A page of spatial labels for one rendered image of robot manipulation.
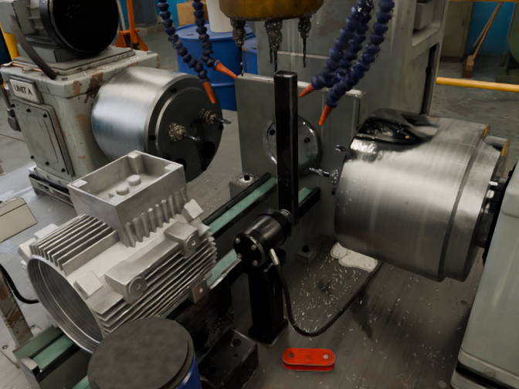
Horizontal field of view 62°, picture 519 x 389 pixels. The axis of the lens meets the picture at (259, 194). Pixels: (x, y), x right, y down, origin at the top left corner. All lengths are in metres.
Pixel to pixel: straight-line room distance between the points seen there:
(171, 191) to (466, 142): 0.41
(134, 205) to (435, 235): 0.40
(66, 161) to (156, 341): 0.94
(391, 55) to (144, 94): 0.50
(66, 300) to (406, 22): 0.76
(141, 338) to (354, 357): 0.55
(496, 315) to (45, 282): 0.62
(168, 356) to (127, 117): 0.73
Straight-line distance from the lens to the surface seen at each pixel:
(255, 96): 0.96
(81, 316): 0.71
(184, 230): 0.60
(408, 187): 0.62
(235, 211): 0.91
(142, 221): 0.59
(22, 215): 0.78
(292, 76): 0.61
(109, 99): 1.01
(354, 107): 0.85
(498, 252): 0.61
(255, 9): 0.73
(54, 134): 1.16
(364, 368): 0.78
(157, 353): 0.27
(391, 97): 0.95
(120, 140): 0.97
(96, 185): 0.65
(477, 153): 0.65
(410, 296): 0.90
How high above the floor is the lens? 1.42
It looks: 32 degrees down
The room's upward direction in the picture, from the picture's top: 4 degrees counter-clockwise
